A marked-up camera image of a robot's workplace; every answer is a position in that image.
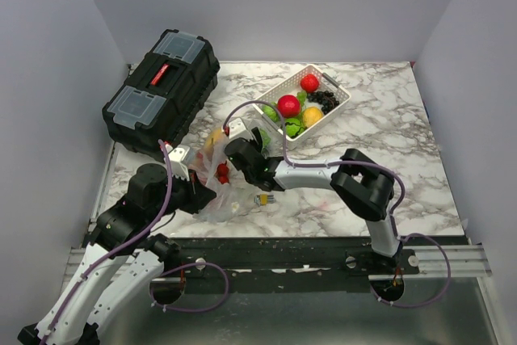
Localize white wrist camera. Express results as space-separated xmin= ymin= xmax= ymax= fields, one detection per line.
xmin=224 ymin=118 xmax=255 ymax=141
xmin=165 ymin=143 xmax=195 ymax=181

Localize yellow hex key set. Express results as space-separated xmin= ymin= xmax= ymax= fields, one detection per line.
xmin=254 ymin=194 xmax=275 ymax=206

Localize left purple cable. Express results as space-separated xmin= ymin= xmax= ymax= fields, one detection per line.
xmin=38 ymin=138 xmax=174 ymax=345

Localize green fake watermelon ball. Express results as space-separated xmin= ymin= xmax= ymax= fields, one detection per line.
xmin=285 ymin=117 xmax=305 ymax=139

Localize white perforated plastic basket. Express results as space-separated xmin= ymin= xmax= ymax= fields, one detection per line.
xmin=254 ymin=65 xmax=351 ymax=149

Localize red fake peach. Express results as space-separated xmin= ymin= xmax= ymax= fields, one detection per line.
xmin=277 ymin=95 xmax=301 ymax=118

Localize black metal mounting rail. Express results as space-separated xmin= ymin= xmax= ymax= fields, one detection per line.
xmin=70 ymin=235 xmax=492 ymax=296

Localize red lychee fruit bunch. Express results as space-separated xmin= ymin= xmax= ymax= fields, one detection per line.
xmin=216 ymin=162 xmax=229 ymax=184

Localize yellow orange fake mango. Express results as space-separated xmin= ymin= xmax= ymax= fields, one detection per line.
xmin=203 ymin=128 xmax=225 ymax=157

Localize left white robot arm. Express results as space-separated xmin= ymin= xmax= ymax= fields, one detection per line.
xmin=18 ymin=163 xmax=216 ymax=344

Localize green fake grape bunch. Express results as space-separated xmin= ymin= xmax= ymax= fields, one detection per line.
xmin=296 ymin=90 xmax=307 ymax=106

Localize clear plastic bag of fruits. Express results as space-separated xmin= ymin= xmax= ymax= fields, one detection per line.
xmin=189 ymin=135 xmax=256 ymax=223

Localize red fake apple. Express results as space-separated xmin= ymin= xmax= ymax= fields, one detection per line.
xmin=300 ymin=74 xmax=320 ymax=94

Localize green fake apple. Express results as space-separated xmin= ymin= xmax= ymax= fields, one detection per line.
xmin=262 ymin=104 xmax=280 ymax=123

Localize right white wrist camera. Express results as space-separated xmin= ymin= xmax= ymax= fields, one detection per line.
xmin=224 ymin=118 xmax=255 ymax=141

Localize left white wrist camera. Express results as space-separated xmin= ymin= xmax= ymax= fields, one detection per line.
xmin=165 ymin=143 xmax=195 ymax=181

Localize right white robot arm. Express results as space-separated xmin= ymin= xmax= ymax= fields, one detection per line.
xmin=225 ymin=137 xmax=401 ymax=274

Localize dark purple fake grapes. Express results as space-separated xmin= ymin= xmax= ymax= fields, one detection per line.
xmin=307 ymin=90 xmax=340 ymax=115

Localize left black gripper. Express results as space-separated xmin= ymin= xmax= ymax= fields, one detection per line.
xmin=149 ymin=167 xmax=218 ymax=221

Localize black plastic toolbox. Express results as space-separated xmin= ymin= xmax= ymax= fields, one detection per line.
xmin=102 ymin=29 xmax=221 ymax=162

